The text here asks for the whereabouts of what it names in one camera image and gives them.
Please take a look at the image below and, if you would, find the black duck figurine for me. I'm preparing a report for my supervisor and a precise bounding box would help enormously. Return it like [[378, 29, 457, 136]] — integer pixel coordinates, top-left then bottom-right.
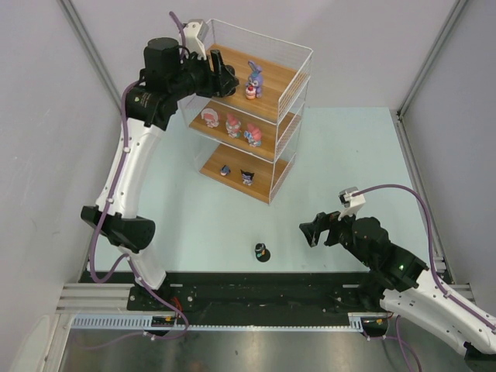
[[226, 65, 239, 96], [254, 243, 270, 263]]

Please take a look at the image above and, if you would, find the purple rabbit figurine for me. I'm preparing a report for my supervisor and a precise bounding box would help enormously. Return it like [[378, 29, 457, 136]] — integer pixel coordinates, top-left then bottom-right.
[[245, 60, 264, 100]]

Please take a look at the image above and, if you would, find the white pink round figurine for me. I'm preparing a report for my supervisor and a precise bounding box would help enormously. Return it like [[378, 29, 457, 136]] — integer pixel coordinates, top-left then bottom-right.
[[201, 108, 219, 128]]

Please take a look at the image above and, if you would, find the pink bunny flower crown figurine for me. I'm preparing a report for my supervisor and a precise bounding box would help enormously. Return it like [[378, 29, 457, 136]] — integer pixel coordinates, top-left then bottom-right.
[[226, 113, 241, 139]]

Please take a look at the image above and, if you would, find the pink bunny blue bow figurine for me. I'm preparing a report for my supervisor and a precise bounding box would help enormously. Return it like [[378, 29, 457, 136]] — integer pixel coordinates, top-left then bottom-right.
[[243, 123, 262, 147]]

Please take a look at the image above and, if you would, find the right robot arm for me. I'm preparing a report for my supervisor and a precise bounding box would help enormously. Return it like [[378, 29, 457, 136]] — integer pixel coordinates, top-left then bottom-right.
[[299, 212, 495, 371]]

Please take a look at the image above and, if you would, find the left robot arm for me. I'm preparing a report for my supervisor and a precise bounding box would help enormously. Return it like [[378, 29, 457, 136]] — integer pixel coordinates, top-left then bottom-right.
[[81, 37, 239, 290]]

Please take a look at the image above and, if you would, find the black eared purple figurine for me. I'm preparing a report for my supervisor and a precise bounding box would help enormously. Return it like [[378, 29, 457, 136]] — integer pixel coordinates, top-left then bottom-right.
[[240, 170, 255, 186]]

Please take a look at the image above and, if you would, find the small blue lying figurine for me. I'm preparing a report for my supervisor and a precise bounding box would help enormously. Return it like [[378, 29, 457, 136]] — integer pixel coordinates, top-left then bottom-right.
[[220, 165, 231, 177]]

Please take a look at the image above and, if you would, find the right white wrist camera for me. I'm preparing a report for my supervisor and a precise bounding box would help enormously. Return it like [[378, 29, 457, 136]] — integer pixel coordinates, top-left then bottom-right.
[[338, 187, 366, 221]]

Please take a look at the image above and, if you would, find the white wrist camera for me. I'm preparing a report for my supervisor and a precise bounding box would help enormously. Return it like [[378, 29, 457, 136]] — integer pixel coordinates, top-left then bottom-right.
[[179, 19, 208, 60], [338, 187, 366, 221]]

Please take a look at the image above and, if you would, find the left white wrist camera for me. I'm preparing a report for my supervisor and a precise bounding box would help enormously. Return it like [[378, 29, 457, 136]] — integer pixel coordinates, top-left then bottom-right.
[[179, 19, 208, 60]]

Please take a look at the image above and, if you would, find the white wire three-tier shelf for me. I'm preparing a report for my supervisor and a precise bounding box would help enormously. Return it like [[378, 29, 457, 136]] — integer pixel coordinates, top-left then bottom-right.
[[181, 19, 313, 204]]

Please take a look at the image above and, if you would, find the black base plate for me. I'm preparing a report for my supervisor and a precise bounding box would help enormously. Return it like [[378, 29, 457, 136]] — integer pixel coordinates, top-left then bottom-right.
[[79, 270, 388, 326]]

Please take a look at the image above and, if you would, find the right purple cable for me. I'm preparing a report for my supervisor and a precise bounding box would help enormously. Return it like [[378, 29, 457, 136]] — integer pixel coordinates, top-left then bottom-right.
[[354, 184, 496, 371]]

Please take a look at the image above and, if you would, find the white slotted cable duct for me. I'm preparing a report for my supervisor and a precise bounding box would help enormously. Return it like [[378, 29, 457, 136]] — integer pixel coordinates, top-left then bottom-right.
[[71, 312, 365, 332]]

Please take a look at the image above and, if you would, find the aluminium frame rail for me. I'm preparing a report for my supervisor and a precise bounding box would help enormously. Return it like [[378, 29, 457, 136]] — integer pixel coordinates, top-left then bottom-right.
[[56, 282, 476, 317]]

